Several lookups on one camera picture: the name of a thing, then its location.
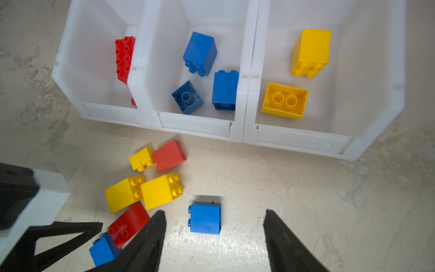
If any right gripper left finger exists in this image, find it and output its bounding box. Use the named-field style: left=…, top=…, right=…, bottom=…
left=91, top=210, right=167, bottom=272

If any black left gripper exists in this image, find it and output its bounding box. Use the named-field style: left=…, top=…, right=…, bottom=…
left=1, top=163, right=103, bottom=272

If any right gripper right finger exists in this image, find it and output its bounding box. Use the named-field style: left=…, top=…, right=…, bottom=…
left=263, top=209, right=327, bottom=272

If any blue lego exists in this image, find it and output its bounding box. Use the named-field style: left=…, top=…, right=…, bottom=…
left=172, top=80, right=204, bottom=115
left=89, top=232, right=122, bottom=267
left=183, top=32, right=218, bottom=77
left=212, top=70, right=239, bottom=111
left=188, top=202, right=222, bottom=235

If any red lego top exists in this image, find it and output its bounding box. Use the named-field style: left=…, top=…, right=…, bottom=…
left=153, top=140, right=187, bottom=173

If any long red lego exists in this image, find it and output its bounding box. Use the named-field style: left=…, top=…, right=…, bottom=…
left=115, top=36, right=135, bottom=84

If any small yellow lego top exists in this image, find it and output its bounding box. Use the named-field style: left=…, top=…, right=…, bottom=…
left=130, top=148, right=155, bottom=172

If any right white plastic bin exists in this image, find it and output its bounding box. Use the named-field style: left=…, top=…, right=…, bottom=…
left=243, top=1, right=407, bottom=160

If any white plastic bin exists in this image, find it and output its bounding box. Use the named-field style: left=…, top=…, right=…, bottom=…
left=52, top=1, right=144, bottom=127
left=243, top=1, right=407, bottom=160
left=129, top=1, right=259, bottom=142

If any middle white plastic bin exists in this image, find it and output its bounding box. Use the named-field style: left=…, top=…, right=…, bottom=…
left=129, top=1, right=259, bottom=142

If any left white plastic bin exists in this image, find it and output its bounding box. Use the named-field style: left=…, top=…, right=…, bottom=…
left=52, top=1, right=144, bottom=127

